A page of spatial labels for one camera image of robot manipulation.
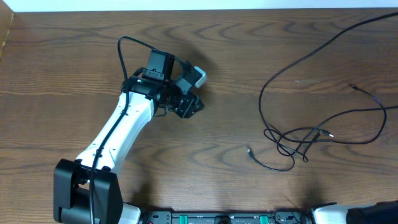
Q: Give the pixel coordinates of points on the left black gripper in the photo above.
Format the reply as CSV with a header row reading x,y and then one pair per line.
x,y
189,106

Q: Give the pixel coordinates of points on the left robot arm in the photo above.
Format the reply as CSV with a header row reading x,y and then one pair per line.
x,y
86,190

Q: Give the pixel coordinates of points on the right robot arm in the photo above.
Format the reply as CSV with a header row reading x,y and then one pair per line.
x,y
378,213

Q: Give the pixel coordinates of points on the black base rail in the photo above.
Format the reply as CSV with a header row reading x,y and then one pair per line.
x,y
230,217

